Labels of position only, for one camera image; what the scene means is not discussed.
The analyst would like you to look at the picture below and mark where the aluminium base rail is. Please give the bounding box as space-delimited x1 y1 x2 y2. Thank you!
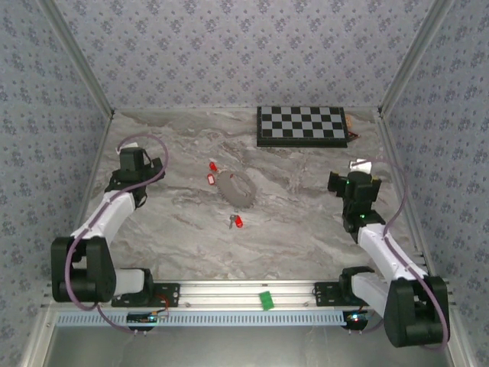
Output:
152 280 347 309

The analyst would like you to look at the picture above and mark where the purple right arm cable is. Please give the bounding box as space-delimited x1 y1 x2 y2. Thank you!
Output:
351 154 452 352

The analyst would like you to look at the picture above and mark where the slotted cable duct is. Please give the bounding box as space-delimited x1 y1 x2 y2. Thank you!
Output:
56 308 347 328

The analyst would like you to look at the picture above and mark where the green tag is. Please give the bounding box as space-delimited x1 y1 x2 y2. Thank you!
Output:
257 291 276 311

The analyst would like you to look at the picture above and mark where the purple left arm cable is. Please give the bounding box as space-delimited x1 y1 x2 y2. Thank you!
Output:
63 132 170 311

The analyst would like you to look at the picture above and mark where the steel sheet panel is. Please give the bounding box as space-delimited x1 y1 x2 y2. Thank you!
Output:
41 324 455 367

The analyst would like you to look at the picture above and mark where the aluminium frame post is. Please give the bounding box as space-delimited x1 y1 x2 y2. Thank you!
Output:
37 0 116 118
377 0 455 118

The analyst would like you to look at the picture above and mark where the short purple base cable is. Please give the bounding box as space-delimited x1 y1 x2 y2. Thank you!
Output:
349 305 385 334
96 304 150 336

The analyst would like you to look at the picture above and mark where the black white chessboard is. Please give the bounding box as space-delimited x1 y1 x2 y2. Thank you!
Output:
255 106 349 148

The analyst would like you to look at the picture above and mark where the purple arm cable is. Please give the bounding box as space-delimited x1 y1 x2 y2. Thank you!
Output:
63 132 170 311
351 154 452 352

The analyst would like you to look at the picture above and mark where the aluminium side rail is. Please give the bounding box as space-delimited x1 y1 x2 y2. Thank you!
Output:
376 109 471 367

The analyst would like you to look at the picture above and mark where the small circuit board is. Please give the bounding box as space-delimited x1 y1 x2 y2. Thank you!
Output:
125 311 170 326
343 311 370 326

